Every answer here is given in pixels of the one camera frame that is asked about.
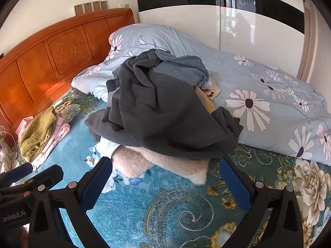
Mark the carved wooden headboard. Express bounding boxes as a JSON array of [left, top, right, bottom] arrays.
[[0, 7, 136, 146]]

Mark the pink folded garment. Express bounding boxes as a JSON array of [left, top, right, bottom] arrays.
[[30, 108, 72, 167]]

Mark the light blue floral duvet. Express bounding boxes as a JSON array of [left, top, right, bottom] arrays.
[[71, 23, 331, 166]]

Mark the dark grey garment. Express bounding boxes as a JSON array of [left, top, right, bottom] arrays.
[[85, 50, 244, 160]]

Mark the beige fluffy sweater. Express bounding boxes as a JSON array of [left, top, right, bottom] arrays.
[[111, 145, 210, 186]]

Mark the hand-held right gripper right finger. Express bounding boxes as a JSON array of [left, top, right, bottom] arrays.
[[219, 157, 305, 248]]

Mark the olive green knit garment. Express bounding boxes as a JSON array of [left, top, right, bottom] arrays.
[[19, 106, 59, 162]]

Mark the white wardrobe with black stripe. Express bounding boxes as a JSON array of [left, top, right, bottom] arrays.
[[134, 0, 306, 78]]

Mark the blue grey garment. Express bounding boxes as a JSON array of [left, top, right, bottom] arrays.
[[140, 49, 210, 87]]

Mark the white cable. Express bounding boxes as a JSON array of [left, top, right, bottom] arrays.
[[0, 125, 17, 161]]

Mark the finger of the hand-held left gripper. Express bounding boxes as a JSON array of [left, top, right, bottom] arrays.
[[0, 163, 35, 186], [10, 164, 64, 190]]

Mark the cream cartoon print cloth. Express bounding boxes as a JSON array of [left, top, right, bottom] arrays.
[[194, 85, 222, 114]]

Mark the pink checked cloth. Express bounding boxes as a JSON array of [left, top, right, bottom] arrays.
[[16, 116, 34, 136]]

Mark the beige door frame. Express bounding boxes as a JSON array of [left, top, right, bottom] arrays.
[[297, 0, 321, 81]]

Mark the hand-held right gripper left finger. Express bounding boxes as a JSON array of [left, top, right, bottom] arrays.
[[28, 156, 113, 248]]

